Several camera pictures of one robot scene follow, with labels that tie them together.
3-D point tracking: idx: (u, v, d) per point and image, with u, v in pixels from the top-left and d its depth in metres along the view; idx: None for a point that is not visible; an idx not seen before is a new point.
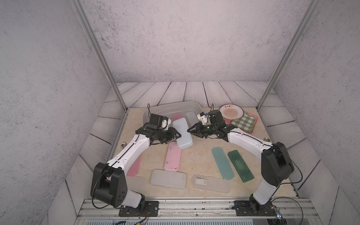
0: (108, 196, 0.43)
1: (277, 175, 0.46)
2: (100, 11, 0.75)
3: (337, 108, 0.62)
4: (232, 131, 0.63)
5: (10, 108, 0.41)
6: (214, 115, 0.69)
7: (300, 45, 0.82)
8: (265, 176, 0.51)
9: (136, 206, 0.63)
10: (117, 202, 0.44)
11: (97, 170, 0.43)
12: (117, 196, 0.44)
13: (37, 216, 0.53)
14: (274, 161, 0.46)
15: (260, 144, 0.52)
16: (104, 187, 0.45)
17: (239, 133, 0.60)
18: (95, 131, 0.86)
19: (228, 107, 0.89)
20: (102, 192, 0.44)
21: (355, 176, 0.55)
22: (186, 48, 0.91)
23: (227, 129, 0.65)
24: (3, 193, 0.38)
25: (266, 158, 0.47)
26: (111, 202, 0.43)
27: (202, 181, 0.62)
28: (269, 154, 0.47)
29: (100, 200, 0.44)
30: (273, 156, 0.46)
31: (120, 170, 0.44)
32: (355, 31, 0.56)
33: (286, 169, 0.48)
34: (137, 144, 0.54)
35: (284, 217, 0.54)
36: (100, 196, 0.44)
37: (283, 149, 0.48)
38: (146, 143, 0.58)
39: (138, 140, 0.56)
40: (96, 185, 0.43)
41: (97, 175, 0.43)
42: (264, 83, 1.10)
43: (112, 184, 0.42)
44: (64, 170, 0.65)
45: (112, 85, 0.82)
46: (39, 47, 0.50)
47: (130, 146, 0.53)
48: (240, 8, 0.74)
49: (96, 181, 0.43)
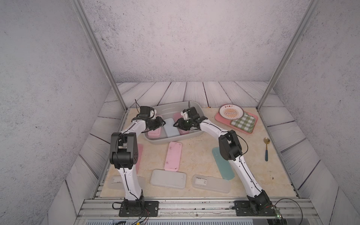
0: (127, 156, 0.54)
1: (228, 153, 0.67)
2: (100, 11, 0.75)
3: (338, 108, 0.62)
4: (203, 121, 0.81)
5: (10, 108, 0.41)
6: (190, 110, 0.89)
7: (300, 45, 0.82)
8: (223, 155, 0.71)
9: (138, 196, 0.65)
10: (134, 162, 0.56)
11: (112, 137, 0.55)
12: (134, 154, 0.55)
13: (37, 216, 0.53)
14: (226, 143, 0.66)
15: (220, 131, 0.71)
16: (122, 150, 0.56)
17: (207, 123, 0.79)
18: (95, 131, 0.86)
19: (228, 107, 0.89)
20: (120, 155, 0.54)
21: (355, 176, 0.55)
22: (186, 48, 0.91)
23: (199, 121, 0.83)
24: (3, 193, 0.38)
25: (221, 141, 0.67)
26: (130, 161, 0.54)
27: (203, 181, 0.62)
28: (223, 138, 0.66)
29: (119, 162, 0.54)
30: (225, 139, 0.66)
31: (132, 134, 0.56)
32: (355, 31, 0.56)
33: (236, 147, 0.68)
34: (138, 123, 0.68)
35: (283, 217, 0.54)
36: (119, 158, 0.54)
37: (234, 134, 0.68)
38: (145, 124, 0.73)
39: (138, 121, 0.71)
40: (116, 150, 0.54)
41: (114, 140, 0.55)
42: (264, 83, 1.10)
43: (130, 145, 0.55)
44: (64, 170, 0.65)
45: (112, 85, 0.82)
46: (39, 46, 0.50)
47: (133, 124, 0.67)
48: (240, 8, 0.74)
49: (114, 145, 0.55)
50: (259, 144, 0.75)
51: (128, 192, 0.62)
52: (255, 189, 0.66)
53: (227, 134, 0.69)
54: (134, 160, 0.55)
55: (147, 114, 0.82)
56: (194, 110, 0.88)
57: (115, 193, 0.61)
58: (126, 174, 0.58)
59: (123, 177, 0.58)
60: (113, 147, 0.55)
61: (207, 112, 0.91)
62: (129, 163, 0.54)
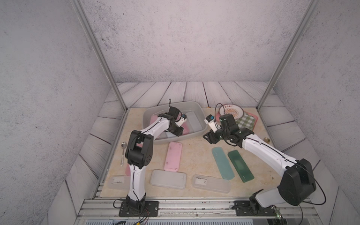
0: (140, 156, 0.55)
1: (297, 197, 0.42)
2: (100, 11, 0.75)
3: (338, 108, 0.62)
4: (248, 138, 0.57)
5: (10, 108, 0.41)
6: (226, 119, 0.65)
7: (299, 45, 0.83)
8: (283, 193, 0.47)
9: (139, 198, 0.65)
10: (146, 164, 0.56)
11: (131, 134, 0.57)
12: (146, 157, 0.55)
13: (37, 216, 0.53)
14: (297, 182, 0.40)
15: (282, 159, 0.47)
16: (138, 149, 0.57)
17: (257, 142, 0.54)
18: (95, 131, 0.86)
19: (228, 107, 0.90)
20: (134, 153, 0.56)
21: (355, 176, 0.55)
22: (186, 48, 0.91)
23: (242, 135, 0.59)
24: (3, 193, 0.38)
25: (289, 178, 0.42)
26: (141, 161, 0.55)
27: (203, 181, 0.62)
28: (294, 173, 0.42)
29: (131, 160, 0.58)
30: (297, 175, 0.41)
31: (151, 136, 0.56)
32: (355, 31, 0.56)
33: (309, 188, 0.44)
34: (161, 123, 0.68)
35: (284, 217, 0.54)
36: (132, 156, 0.56)
37: (308, 167, 0.43)
38: (167, 125, 0.71)
39: (162, 120, 0.70)
40: (131, 147, 0.56)
41: (132, 137, 0.56)
42: (264, 83, 1.10)
43: (145, 146, 0.55)
44: (64, 170, 0.65)
45: (112, 85, 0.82)
46: (38, 46, 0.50)
47: (155, 123, 0.66)
48: (240, 8, 0.74)
49: (131, 142, 0.56)
50: None
51: (131, 191, 0.63)
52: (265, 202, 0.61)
53: (296, 166, 0.44)
54: (145, 161, 0.55)
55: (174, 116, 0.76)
56: (232, 119, 0.63)
57: (115, 193, 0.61)
58: (135, 173, 0.59)
59: (132, 175, 0.60)
60: (130, 144, 0.56)
61: (207, 112, 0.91)
62: (140, 163, 0.55)
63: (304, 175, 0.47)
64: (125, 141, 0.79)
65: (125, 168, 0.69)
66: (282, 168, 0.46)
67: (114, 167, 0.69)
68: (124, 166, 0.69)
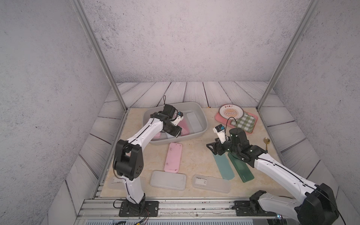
0: (128, 168, 0.50)
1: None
2: (100, 11, 0.75)
3: (338, 108, 0.62)
4: (260, 158, 0.54)
5: (10, 108, 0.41)
6: (237, 135, 0.61)
7: (299, 45, 0.83)
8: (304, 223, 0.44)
9: (138, 201, 0.64)
10: (135, 175, 0.51)
11: (117, 145, 0.50)
12: (136, 168, 0.50)
13: (37, 216, 0.53)
14: (322, 212, 0.38)
15: (300, 183, 0.44)
16: (125, 159, 0.52)
17: (270, 163, 0.52)
18: (95, 131, 0.86)
19: (228, 107, 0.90)
20: (122, 165, 0.50)
21: (355, 177, 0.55)
22: (186, 48, 0.91)
23: (253, 154, 0.56)
24: (3, 193, 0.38)
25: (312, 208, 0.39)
26: (130, 173, 0.50)
27: (203, 181, 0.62)
28: (315, 200, 0.39)
29: (119, 172, 0.51)
30: (320, 203, 0.38)
31: (138, 146, 0.50)
32: (355, 31, 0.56)
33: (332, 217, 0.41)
34: (153, 126, 0.60)
35: (284, 217, 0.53)
36: (120, 168, 0.50)
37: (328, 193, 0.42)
38: (160, 126, 0.63)
39: (153, 123, 0.61)
40: (118, 159, 0.50)
41: (118, 148, 0.50)
42: (264, 83, 1.10)
43: (132, 157, 0.48)
44: (64, 170, 0.65)
45: (112, 85, 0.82)
46: (38, 46, 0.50)
47: (146, 127, 0.58)
48: (240, 8, 0.74)
49: (117, 153, 0.50)
50: (259, 144, 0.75)
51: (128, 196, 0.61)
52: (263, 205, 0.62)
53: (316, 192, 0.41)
54: (134, 173, 0.50)
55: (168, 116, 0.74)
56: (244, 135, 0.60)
57: (115, 193, 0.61)
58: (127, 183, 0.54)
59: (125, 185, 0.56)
60: (116, 156, 0.50)
61: (207, 112, 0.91)
62: (130, 175, 0.50)
63: (326, 202, 0.44)
64: None
65: None
66: (301, 193, 0.43)
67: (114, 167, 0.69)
68: None
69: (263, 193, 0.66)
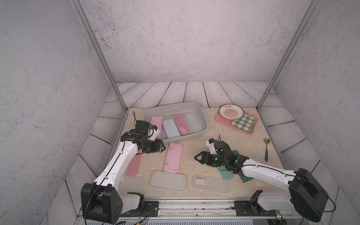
0: (104, 214, 0.40)
1: (314, 209, 0.40)
2: (100, 11, 0.75)
3: (337, 108, 0.62)
4: (246, 165, 0.58)
5: (10, 108, 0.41)
6: (222, 149, 0.65)
7: (299, 45, 0.83)
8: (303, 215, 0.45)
9: (136, 207, 0.63)
10: (115, 220, 0.43)
11: (83, 192, 0.40)
12: (113, 213, 0.41)
13: (37, 216, 0.53)
14: (304, 193, 0.41)
15: (282, 175, 0.48)
16: (98, 204, 0.42)
17: (254, 166, 0.56)
18: (95, 131, 0.86)
19: (228, 107, 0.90)
20: (95, 212, 0.41)
21: (355, 177, 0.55)
22: (186, 48, 0.91)
23: (240, 164, 0.60)
24: (3, 193, 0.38)
25: (295, 192, 0.42)
26: (108, 220, 0.41)
27: (203, 181, 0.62)
28: (297, 187, 0.42)
29: (95, 220, 0.41)
30: (301, 187, 0.42)
31: (110, 187, 0.41)
32: (355, 31, 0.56)
33: (320, 200, 0.42)
34: (124, 154, 0.50)
35: (284, 217, 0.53)
36: (94, 216, 0.41)
37: (308, 176, 0.44)
38: (134, 149, 0.54)
39: (124, 149, 0.52)
40: (88, 207, 0.41)
41: (86, 196, 0.40)
42: (264, 83, 1.10)
43: (105, 204, 0.40)
44: (64, 170, 0.65)
45: (112, 85, 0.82)
46: (39, 47, 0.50)
47: (117, 157, 0.49)
48: (240, 8, 0.74)
49: (86, 202, 0.40)
50: (259, 144, 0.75)
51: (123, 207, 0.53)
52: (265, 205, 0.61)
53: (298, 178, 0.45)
54: (113, 217, 0.42)
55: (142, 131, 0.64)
56: (228, 148, 0.63)
57: None
58: None
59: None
60: (86, 205, 0.41)
61: (207, 112, 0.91)
62: (108, 221, 0.41)
63: (310, 187, 0.47)
64: None
65: None
66: (285, 183, 0.46)
67: None
68: None
69: (261, 193, 0.67)
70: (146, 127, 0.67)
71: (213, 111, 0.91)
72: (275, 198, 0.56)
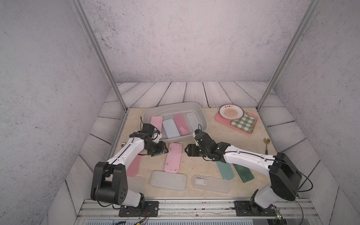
0: (111, 193, 0.44)
1: (291, 190, 0.43)
2: (100, 11, 0.75)
3: (337, 108, 0.62)
4: (228, 152, 0.58)
5: (10, 108, 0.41)
6: (202, 139, 0.65)
7: (299, 45, 0.83)
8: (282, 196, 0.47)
9: (136, 205, 0.63)
10: (120, 200, 0.45)
11: (95, 170, 0.44)
12: (120, 192, 0.44)
13: (37, 216, 0.53)
14: (282, 176, 0.42)
15: (262, 161, 0.49)
16: (106, 185, 0.45)
17: (236, 153, 0.56)
18: (95, 131, 0.86)
19: (228, 107, 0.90)
20: (104, 189, 0.44)
21: (355, 177, 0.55)
22: (187, 48, 0.91)
23: (221, 151, 0.60)
24: (3, 193, 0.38)
25: (274, 176, 0.44)
26: (114, 199, 0.43)
27: (203, 181, 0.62)
28: (276, 170, 0.44)
29: (101, 200, 0.44)
30: (280, 171, 0.43)
31: (121, 166, 0.45)
32: (355, 31, 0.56)
33: (296, 180, 0.45)
34: (133, 145, 0.57)
35: (284, 217, 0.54)
36: (101, 195, 0.44)
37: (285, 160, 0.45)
38: (142, 145, 0.61)
39: (135, 141, 0.59)
40: (98, 185, 0.44)
41: (98, 174, 0.44)
42: (264, 83, 1.10)
43: (115, 178, 0.43)
44: (64, 170, 0.65)
45: (112, 85, 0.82)
46: (39, 47, 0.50)
47: (127, 146, 0.55)
48: (240, 8, 0.74)
49: (96, 180, 0.44)
50: (259, 144, 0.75)
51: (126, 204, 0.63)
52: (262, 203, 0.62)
53: (277, 161, 0.46)
54: (118, 198, 0.44)
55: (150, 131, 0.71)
56: (208, 137, 0.64)
57: None
58: None
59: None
60: (96, 181, 0.44)
61: (207, 112, 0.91)
62: (113, 201, 0.43)
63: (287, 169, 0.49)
64: (125, 141, 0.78)
65: None
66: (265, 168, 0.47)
67: None
68: None
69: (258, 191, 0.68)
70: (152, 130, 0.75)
71: (213, 111, 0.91)
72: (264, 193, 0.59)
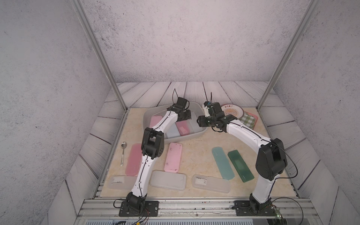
0: (153, 148, 0.65)
1: (270, 168, 0.48)
2: (100, 11, 0.75)
3: (338, 108, 0.62)
4: (232, 123, 0.62)
5: (10, 108, 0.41)
6: (213, 107, 0.70)
7: (299, 45, 0.83)
8: (260, 170, 0.53)
9: (142, 195, 0.66)
10: (158, 154, 0.65)
11: (145, 131, 0.65)
12: (158, 149, 0.64)
13: (37, 216, 0.53)
14: (270, 155, 0.47)
15: (258, 138, 0.52)
16: (151, 142, 0.67)
17: (239, 126, 0.60)
18: (95, 131, 0.86)
19: (228, 107, 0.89)
20: (149, 146, 0.66)
21: (355, 176, 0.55)
22: (186, 48, 0.91)
23: (226, 120, 0.64)
24: (3, 193, 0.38)
25: (263, 153, 0.48)
26: (154, 153, 0.65)
27: (203, 181, 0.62)
28: (266, 149, 0.48)
29: (146, 152, 0.67)
30: (270, 152, 0.47)
31: (161, 133, 0.64)
32: (355, 31, 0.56)
33: (281, 164, 0.50)
34: (169, 118, 0.74)
35: (284, 217, 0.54)
36: (147, 147, 0.66)
37: (280, 145, 0.49)
38: (176, 118, 0.78)
39: (170, 115, 0.76)
40: (146, 141, 0.66)
41: (146, 133, 0.65)
42: (264, 83, 1.10)
43: (156, 140, 0.64)
44: (64, 170, 0.65)
45: (112, 85, 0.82)
46: (39, 47, 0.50)
47: (165, 118, 0.73)
48: (240, 8, 0.74)
49: (145, 138, 0.66)
50: None
51: (138, 185, 0.66)
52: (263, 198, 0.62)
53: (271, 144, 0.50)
54: (157, 153, 0.64)
55: (183, 106, 0.86)
56: (218, 108, 0.69)
57: (115, 193, 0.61)
58: (146, 163, 0.66)
59: (143, 166, 0.66)
60: (145, 138, 0.66)
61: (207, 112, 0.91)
62: (153, 154, 0.65)
63: (277, 153, 0.53)
64: (125, 141, 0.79)
65: (125, 168, 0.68)
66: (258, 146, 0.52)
67: (114, 167, 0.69)
68: (125, 166, 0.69)
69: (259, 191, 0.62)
70: (185, 103, 0.88)
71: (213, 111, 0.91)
72: (263, 187, 0.58)
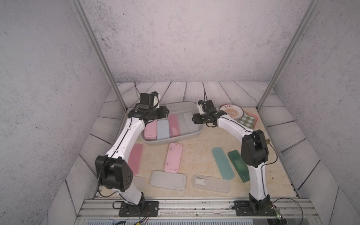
0: (116, 182, 0.46)
1: (251, 156, 0.55)
2: (100, 11, 0.75)
3: (338, 108, 0.62)
4: (222, 117, 0.69)
5: (10, 108, 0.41)
6: (205, 103, 0.78)
7: (299, 45, 0.83)
8: (244, 159, 0.60)
9: (137, 202, 0.63)
10: (127, 185, 0.48)
11: (97, 163, 0.44)
12: (124, 181, 0.46)
13: (37, 216, 0.53)
14: (251, 144, 0.54)
15: (243, 131, 0.59)
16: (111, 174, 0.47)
17: (228, 120, 0.66)
18: (95, 131, 0.86)
19: (228, 107, 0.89)
20: (109, 179, 0.47)
21: (355, 176, 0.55)
22: (186, 48, 0.91)
23: (217, 115, 0.71)
24: (3, 192, 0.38)
25: (245, 142, 0.55)
26: (120, 186, 0.46)
27: (202, 181, 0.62)
28: (249, 138, 0.54)
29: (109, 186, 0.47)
30: (251, 141, 0.54)
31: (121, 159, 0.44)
32: (355, 31, 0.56)
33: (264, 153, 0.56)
34: (132, 130, 0.53)
35: (284, 217, 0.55)
36: (108, 182, 0.46)
37: (262, 135, 0.55)
38: (141, 125, 0.56)
39: (132, 126, 0.54)
40: (103, 176, 0.46)
41: (100, 167, 0.44)
42: (264, 83, 1.10)
43: (116, 171, 0.44)
44: (65, 170, 0.65)
45: (112, 84, 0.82)
46: (38, 46, 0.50)
47: (125, 133, 0.52)
48: (240, 8, 0.74)
49: (100, 172, 0.45)
50: None
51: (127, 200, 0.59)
52: (262, 194, 0.62)
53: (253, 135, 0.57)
54: (124, 184, 0.46)
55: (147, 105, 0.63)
56: (211, 105, 0.76)
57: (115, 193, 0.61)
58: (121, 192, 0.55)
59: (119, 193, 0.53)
60: (101, 173, 0.45)
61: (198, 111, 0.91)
62: (120, 187, 0.46)
63: (259, 143, 0.60)
64: None
65: None
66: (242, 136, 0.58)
67: None
68: None
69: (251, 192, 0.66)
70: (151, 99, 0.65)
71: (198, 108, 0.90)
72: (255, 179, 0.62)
